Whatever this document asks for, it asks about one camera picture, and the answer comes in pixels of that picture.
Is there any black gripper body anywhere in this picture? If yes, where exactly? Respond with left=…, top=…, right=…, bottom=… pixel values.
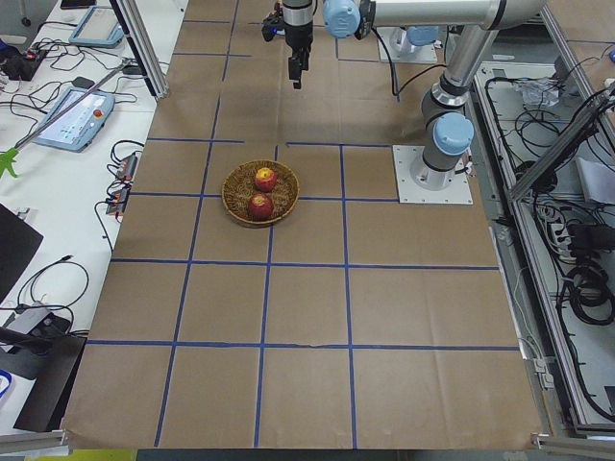
left=261, top=0, right=314, bottom=48

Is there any yellow red apple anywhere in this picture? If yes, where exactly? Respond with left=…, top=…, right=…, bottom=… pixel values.
left=255, top=167, right=278, bottom=192

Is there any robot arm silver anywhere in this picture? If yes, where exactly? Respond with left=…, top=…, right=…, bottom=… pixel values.
left=320, top=0, right=544, bottom=191

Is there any brown wicker basket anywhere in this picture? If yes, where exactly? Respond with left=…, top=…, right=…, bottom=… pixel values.
left=222, top=159, right=300, bottom=228

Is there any dark red basket apple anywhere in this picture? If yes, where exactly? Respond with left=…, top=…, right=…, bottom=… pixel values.
left=248, top=193, right=275, bottom=221

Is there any teach pendant far tablet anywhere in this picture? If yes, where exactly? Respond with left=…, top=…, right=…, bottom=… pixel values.
left=68, top=6, right=124, bottom=48

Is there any teach pendant tablet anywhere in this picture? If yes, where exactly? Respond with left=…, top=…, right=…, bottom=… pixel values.
left=34, top=90, right=115, bottom=152
left=68, top=6, right=124, bottom=48

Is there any orange usb adapter upper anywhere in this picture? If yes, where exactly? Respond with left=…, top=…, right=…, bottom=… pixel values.
left=114, top=154, right=138, bottom=182

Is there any orange usb adapter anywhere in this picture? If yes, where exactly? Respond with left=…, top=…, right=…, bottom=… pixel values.
left=106, top=187, right=130, bottom=218
left=114, top=154, right=138, bottom=182

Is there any orange usb adapter lower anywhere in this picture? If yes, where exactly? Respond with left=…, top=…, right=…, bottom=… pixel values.
left=106, top=187, right=130, bottom=218

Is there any teach pendant near tablet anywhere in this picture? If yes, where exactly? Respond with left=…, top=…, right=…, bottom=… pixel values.
left=34, top=90, right=115, bottom=152

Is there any green grabber stick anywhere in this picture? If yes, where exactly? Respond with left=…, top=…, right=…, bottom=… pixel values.
left=1, top=58, right=135, bottom=178

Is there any black laptop corner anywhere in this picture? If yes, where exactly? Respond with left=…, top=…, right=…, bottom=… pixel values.
left=0, top=205, right=43, bottom=301

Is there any black power strip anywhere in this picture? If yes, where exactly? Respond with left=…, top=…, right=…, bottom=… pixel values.
left=567, top=224, right=614, bottom=258

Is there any grey hub device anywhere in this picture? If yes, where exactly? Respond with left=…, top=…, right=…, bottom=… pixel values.
left=6, top=307, right=51, bottom=334

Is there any black box lower left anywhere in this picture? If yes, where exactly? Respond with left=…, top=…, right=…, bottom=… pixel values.
left=13, top=336, right=86, bottom=432

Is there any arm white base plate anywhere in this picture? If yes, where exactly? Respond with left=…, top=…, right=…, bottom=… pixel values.
left=378, top=26, right=439, bottom=64
left=392, top=145, right=473, bottom=206

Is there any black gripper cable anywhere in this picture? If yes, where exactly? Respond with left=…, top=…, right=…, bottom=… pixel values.
left=372, top=26, right=451, bottom=97

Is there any aluminium frame post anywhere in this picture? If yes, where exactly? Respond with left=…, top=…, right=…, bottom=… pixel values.
left=110, top=0, right=169, bottom=101

